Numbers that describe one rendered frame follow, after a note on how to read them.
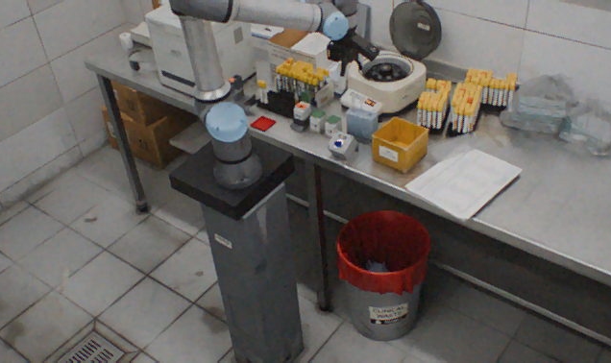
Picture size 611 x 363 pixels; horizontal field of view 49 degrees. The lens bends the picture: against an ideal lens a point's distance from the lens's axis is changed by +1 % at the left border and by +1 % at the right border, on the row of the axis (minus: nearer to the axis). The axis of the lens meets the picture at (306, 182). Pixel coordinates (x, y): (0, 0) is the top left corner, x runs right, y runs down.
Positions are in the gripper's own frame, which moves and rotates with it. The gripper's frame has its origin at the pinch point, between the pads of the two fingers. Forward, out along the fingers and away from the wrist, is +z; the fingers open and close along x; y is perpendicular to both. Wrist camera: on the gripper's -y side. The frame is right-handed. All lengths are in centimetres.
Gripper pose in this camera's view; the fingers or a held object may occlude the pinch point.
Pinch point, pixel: (353, 82)
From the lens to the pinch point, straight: 223.3
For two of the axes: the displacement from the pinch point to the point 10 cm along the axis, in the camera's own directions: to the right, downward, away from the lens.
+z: 0.7, 7.7, 6.4
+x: -4.9, 5.8, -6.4
